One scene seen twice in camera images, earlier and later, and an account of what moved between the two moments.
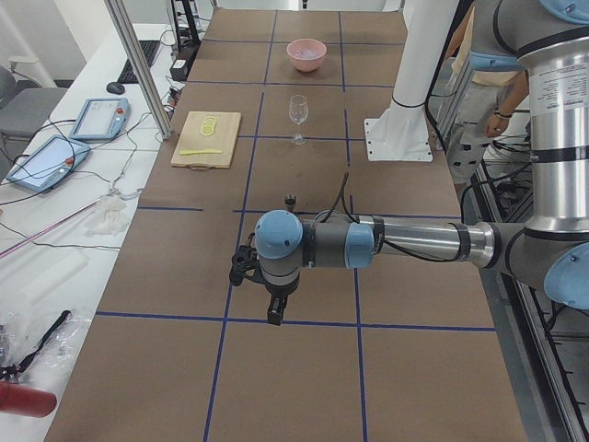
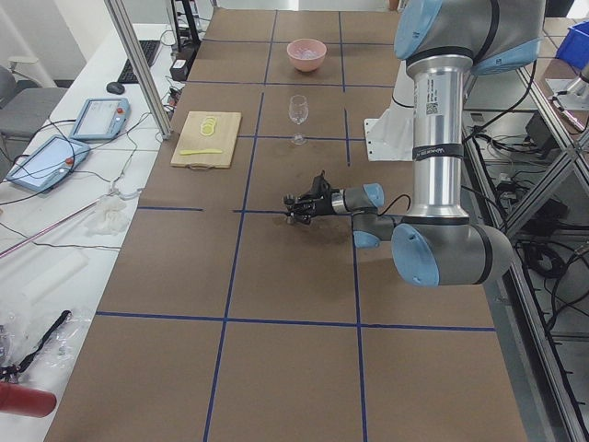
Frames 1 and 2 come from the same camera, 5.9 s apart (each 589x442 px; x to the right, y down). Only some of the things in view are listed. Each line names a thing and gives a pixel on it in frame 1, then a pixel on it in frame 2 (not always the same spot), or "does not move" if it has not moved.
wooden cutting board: x=192 y=138 does not move
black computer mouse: x=115 y=87 does not move
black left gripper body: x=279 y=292 -> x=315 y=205
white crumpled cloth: x=111 y=215 does not move
